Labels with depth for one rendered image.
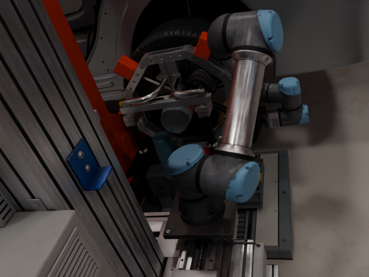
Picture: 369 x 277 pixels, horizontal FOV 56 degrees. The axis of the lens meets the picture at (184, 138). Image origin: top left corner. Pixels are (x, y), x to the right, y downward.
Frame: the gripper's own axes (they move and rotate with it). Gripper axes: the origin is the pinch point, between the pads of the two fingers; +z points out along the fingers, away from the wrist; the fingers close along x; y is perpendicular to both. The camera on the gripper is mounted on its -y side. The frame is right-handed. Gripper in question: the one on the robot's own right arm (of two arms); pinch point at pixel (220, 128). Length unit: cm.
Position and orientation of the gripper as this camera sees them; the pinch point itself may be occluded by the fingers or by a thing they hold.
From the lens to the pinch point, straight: 147.2
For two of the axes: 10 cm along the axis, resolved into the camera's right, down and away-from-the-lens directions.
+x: -2.0, 6.1, -7.7
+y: -2.8, -7.8, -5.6
